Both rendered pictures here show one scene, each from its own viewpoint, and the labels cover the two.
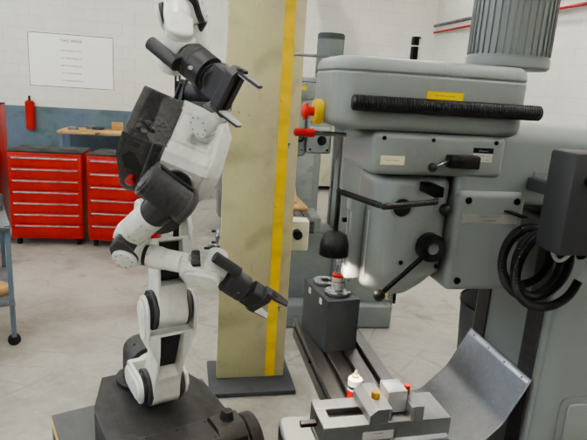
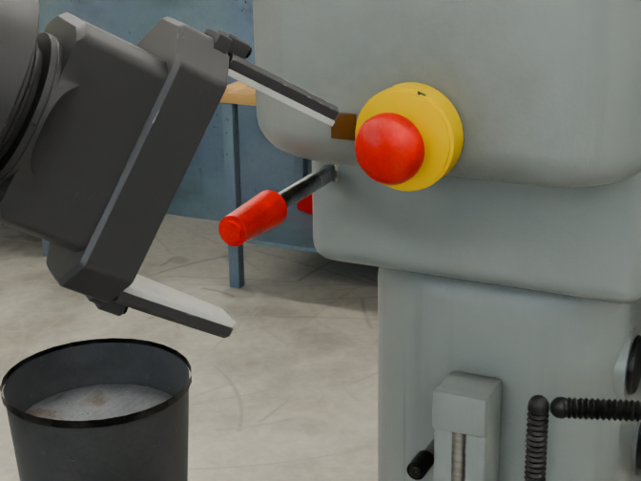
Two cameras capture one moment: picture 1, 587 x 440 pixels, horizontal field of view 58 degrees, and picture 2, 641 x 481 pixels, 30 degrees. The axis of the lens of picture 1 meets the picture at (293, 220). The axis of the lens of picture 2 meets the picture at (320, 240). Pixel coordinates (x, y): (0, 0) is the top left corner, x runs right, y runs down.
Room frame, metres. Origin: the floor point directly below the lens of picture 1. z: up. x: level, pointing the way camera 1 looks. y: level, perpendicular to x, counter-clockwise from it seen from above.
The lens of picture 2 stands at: (0.95, 0.52, 1.93)
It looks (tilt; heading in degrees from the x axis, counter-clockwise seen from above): 19 degrees down; 308
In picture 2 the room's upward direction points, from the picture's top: 1 degrees counter-clockwise
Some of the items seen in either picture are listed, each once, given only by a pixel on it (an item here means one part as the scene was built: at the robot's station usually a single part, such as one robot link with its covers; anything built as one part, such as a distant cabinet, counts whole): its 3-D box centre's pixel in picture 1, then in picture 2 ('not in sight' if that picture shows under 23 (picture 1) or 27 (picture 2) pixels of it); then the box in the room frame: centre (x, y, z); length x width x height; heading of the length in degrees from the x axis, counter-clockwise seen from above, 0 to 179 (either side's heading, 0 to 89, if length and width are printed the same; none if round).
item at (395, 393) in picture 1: (392, 395); not in sight; (1.25, -0.29, 1.05); 0.06 x 0.05 x 0.06; 14
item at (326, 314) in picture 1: (328, 311); not in sight; (1.78, -0.15, 1.04); 0.22 x 0.12 x 0.20; 21
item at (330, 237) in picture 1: (334, 242); not in sight; (1.25, -0.10, 1.45); 0.07 x 0.07 x 0.06
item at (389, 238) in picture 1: (396, 229); (512, 416); (1.36, -0.27, 1.47); 0.21 x 0.19 x 0.32; 12
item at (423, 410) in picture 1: (379, 413); not in sight; (1.24, -0.26, 1.00); 0.35 x 0.15 x 0.11; 104
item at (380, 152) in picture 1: (419, 149); (536, 156); (1.37, -0.31, 1.68); 0.34 x 0.24 x 0.10; 102
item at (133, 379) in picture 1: (156, 377); not in sight; (1.87, 0.49, 0.68); 0.21 x 0.20 x 0.13; 33
